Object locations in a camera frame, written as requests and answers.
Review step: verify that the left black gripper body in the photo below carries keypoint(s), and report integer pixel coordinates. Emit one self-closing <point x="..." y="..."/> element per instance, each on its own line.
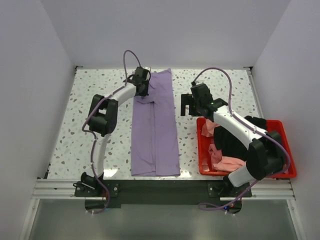
<point x="145" y="91"/>

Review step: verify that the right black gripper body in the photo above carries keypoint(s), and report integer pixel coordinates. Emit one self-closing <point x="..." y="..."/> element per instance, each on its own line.
<point x="196" y="105"/>

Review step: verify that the purple t shirt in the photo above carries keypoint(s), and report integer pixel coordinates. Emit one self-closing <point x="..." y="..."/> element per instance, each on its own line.
<point x="154" y="137"/>

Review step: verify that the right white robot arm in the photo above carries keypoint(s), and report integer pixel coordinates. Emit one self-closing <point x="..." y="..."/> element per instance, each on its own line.
<point x="266" y="154"/>

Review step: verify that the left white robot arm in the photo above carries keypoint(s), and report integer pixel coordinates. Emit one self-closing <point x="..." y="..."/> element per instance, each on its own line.
<point x="103" y="115"/>

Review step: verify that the black t shirt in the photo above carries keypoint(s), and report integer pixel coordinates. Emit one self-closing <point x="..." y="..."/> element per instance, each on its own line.
<point x="226" y="151"/>

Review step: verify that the pink t shirt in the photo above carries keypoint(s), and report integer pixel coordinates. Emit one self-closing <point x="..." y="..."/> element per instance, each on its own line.
<point x="210" y="160"/>

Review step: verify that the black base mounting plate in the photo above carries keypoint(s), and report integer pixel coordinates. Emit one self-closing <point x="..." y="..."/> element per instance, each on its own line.
<point x="155" y="192"/>

